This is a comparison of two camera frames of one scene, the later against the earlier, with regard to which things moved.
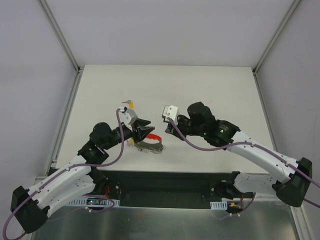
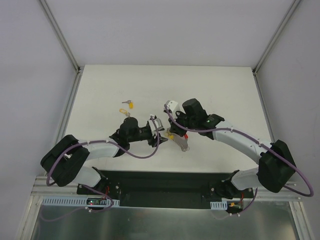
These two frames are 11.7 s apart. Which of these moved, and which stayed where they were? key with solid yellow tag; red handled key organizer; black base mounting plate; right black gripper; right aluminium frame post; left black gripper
Moved: red handled key organizer; left black gripper
Stayed: key with solid yellow tag; black base mounting plate; right black gripper; right aluminium frame post
